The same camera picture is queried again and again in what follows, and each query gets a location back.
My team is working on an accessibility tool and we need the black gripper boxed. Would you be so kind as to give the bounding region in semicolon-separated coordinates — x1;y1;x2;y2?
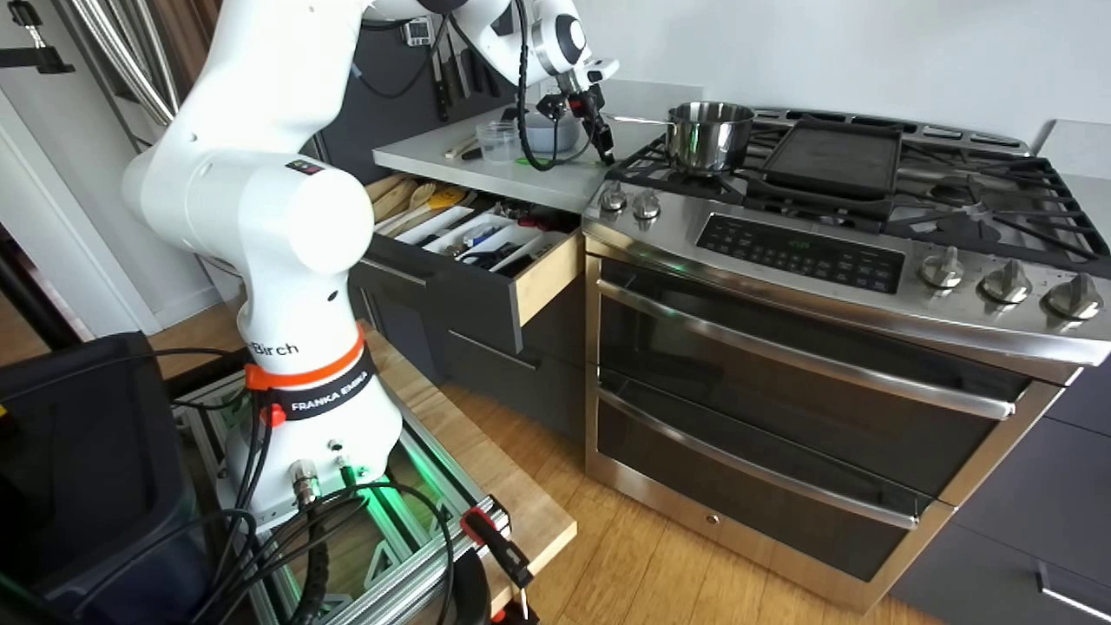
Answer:
563;69;619;165

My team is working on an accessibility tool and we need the grey bowl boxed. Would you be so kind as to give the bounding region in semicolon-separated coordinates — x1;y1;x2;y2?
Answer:
524;103;586;161

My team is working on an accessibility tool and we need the clear plastic container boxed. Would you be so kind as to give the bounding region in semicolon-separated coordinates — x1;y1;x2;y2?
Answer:
474;110;535;164

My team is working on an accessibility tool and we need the stainless steel pot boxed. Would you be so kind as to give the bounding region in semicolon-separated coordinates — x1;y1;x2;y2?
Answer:
611;98;757;178

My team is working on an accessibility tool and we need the open wooden kitchen drawer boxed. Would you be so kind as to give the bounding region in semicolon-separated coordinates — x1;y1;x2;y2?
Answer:
351;169;586;362

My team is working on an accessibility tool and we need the tall dark cabinet panel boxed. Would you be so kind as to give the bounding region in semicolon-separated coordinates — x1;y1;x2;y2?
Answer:
310;0;524;188

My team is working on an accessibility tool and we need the wooden utensil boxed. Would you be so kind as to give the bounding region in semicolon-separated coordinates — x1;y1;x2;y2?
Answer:
357;169;423;228

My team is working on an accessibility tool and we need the black cast iron griddle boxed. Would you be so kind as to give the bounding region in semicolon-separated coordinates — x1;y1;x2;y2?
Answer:
759;117;910;201

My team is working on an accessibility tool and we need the dark grey base cabinet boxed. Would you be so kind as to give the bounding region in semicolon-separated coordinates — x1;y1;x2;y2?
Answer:
351;257;590;448

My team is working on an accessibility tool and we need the stainless steel gas range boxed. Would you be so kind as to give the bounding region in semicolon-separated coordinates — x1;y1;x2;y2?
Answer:
578;100;1111;619

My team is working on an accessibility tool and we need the wooden platform board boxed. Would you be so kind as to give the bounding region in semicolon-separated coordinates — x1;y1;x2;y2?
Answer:
366;328;580;619

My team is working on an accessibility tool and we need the red clamp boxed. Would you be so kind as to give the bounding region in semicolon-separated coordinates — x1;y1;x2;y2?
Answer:
457;496;543;625

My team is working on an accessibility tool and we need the black storage bin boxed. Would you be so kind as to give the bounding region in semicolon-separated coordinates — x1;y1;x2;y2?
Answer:
0;328;222;625

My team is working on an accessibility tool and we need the aluminium robot stand frame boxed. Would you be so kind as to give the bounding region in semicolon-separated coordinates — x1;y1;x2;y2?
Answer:
170;369;515;625

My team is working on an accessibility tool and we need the black base cable bundle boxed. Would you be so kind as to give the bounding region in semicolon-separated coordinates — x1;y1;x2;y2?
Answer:
195;393;463;625

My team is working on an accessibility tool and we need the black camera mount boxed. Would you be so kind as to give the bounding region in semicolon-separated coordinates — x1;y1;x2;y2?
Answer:
0;0;77;75

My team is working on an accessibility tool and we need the dark drawer cabinet with handle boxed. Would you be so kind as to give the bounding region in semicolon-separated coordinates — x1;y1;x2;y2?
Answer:
887;353;1111;625

